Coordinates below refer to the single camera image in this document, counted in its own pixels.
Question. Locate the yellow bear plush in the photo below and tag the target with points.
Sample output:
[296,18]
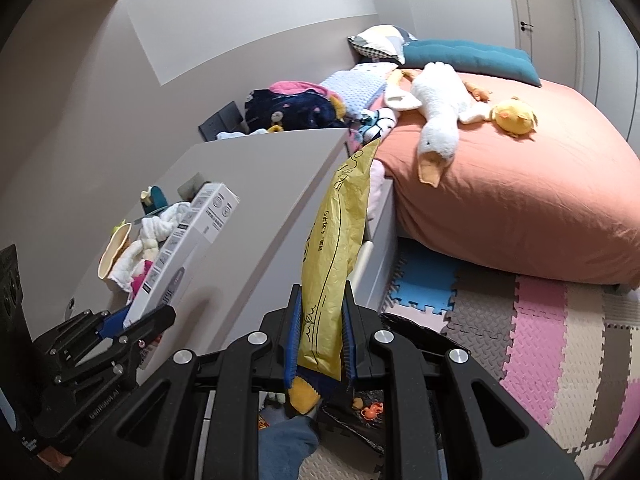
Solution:
[304,394]

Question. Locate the black trash bin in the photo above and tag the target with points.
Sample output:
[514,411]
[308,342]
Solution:
[286,438]

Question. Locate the white goose plush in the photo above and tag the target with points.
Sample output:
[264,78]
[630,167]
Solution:
[440,95]

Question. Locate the yellow snack bag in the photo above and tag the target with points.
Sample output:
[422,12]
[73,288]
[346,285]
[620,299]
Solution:
[330,254]

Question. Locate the navy blue blanket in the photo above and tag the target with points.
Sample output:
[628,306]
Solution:
[265,109]

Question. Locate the door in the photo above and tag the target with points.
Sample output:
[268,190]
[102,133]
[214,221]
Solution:
[547,30]

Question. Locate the grey dresser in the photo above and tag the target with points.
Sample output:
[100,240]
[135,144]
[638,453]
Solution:
[280,179]

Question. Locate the yellow duck plush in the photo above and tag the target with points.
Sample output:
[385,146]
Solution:
[515,117]

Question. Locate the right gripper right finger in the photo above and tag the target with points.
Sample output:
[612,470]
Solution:
[444,415]

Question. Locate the pink cloth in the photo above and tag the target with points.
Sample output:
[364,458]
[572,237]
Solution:
[297,86]

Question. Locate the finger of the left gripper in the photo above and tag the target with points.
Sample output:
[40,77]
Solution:
[124,350]
[81,333]

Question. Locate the white long cardboard box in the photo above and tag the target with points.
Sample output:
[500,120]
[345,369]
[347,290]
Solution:
[184,250]

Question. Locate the dark wall socket panel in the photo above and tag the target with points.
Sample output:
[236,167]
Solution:
[228,119]

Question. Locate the white cloth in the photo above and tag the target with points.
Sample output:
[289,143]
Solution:
[153,232]

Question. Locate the light blue knitted blanket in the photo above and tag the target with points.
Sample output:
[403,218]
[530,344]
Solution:
[359,87]

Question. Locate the bed with orange sheet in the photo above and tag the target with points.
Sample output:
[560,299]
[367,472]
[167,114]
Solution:
[562,204]

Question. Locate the grey desk grommet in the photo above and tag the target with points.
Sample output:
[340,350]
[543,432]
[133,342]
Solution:
[69,309]

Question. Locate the teal tape dispenser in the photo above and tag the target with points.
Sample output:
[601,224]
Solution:
[152,201]

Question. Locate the teal long pillow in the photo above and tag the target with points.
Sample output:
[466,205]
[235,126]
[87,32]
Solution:
[474,58]

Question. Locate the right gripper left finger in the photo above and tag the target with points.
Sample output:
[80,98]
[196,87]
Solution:
[196,417]

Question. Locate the colourful foam floor mat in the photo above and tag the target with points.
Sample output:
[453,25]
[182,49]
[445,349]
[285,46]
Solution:
[569,353]

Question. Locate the white checkered pillow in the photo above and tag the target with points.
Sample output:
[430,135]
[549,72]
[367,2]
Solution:
[382,43]

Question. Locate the pink plastic toy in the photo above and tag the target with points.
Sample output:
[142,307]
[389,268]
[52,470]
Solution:
[138,277]

